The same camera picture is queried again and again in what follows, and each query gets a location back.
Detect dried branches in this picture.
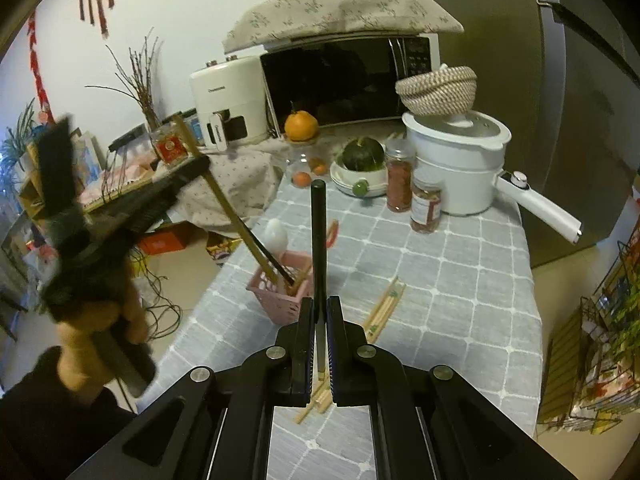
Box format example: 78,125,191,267
85,35,166,131

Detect floral microwave cover cloth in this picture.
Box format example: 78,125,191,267
222,0,463,55

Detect red hanging garland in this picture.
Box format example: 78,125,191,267
27,15,56,121

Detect white dish with green knob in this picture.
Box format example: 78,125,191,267
330,162,390,198

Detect white plastic spoon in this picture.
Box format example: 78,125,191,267
264,218,290,261

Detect black microwave oven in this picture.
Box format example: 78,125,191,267
259,32,441,136

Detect person's left hand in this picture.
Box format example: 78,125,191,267
56,262,151,393

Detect black wire rack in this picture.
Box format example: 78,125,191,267
537,240,640,436

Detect white electric pot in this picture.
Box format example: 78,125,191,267
401,110,583,246

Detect white air fryer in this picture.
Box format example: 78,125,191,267
189,56,271,151

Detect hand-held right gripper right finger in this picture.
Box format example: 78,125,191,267
327,296,576,480

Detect green potted plant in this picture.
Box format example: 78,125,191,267
0,105,38,186

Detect tall spice jar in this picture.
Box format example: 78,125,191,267
385,139,417,213

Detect green pumpkin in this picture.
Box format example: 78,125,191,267
342,137,386,172

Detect woven basket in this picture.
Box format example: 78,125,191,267
395,65,478,116

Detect pink utensil holder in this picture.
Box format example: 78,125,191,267
246,252,316,326

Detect orange cardboard box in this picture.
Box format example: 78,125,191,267
140,222,201,256

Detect person's left forearm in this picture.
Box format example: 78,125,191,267
0,346,138,480

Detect colourful snack packet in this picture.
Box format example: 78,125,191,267
206,240,243,266

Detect clear glass jar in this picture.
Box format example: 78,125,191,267
285,142,331,188

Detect glass vase with red label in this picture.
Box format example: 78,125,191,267
149,122,193,166

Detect floral draped cloth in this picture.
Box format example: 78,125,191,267
172,137,286,228

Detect short spice jar red label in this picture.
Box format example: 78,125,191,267
410,176,444,235

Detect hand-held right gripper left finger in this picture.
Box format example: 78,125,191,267
65,296,317,480

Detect pink storage box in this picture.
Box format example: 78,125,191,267
80,160,156,206

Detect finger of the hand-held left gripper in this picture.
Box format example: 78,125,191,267
150,156,212,194
125,172,209,232

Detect black rectangular object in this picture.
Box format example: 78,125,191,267
109,127,151,153

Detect blue labelled container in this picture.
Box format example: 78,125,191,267
177,110,201,143

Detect grey checked tablecloth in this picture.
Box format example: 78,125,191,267
135,180,543,480

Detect brown wooden chopstick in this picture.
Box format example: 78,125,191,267
287,265,315,296

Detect orange fruit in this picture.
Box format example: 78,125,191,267
284,109,319,142

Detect grey refrigerator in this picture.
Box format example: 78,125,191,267
425,0,640,270

